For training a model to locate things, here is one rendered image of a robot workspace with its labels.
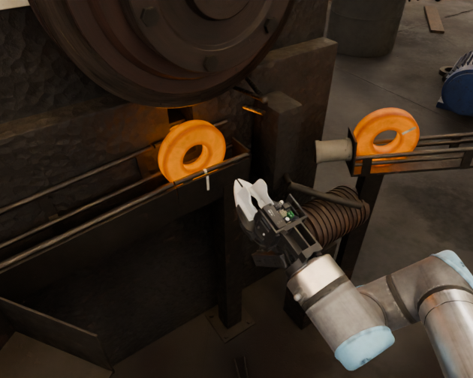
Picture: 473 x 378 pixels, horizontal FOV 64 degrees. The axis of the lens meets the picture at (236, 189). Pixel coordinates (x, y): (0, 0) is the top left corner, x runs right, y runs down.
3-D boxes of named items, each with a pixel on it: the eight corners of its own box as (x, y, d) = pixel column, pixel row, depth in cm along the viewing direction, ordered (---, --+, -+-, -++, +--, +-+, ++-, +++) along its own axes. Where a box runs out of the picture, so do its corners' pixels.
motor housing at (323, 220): (273, 310, 138) (286, 202, 103) (317, 282, 147) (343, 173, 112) (297, 338, 130) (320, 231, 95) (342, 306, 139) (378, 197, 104)
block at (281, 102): (248, 172, 109) (251, 94, 93) (271, 163, 112) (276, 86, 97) (272, 192, 102) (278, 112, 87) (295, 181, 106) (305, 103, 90)
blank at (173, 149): (144, 151, 79) (151, 159, 77) (202, 105, 81) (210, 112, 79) (177, 191, 91) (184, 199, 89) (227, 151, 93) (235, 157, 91)
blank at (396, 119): (366, 168, 104) (369, 175, 102) (341, 128, 96) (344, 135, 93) (423, 140, 98) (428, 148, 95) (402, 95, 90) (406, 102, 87)
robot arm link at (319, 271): (332, 286, 69) (291, 313, 64) (315, 264, 71) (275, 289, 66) (353, 267, 61) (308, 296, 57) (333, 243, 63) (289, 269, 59)
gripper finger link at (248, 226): (251, 196, 72) (278, 232, 69) (249, 202, 73) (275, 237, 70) (231, 206, 70) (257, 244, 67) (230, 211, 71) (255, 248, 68)
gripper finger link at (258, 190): (254, 160, 72) (283, 196, 68) (248, 178, 77) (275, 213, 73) (241, 166, 70) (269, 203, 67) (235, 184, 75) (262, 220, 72)
